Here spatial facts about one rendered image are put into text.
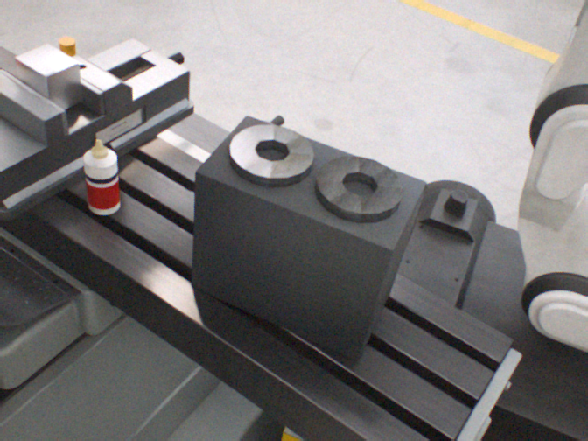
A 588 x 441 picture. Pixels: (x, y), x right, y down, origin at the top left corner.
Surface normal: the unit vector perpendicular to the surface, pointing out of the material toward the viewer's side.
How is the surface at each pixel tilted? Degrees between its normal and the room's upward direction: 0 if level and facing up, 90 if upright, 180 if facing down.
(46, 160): 90
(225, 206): 90
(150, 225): 0
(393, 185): 0
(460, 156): 0
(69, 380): 90
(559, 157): 90
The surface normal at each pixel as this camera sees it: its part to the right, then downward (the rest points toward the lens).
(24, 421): 0.81, 0.47
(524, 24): 0.11, -0.71
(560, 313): -0.38, 0.62
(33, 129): -0.61, 0.50
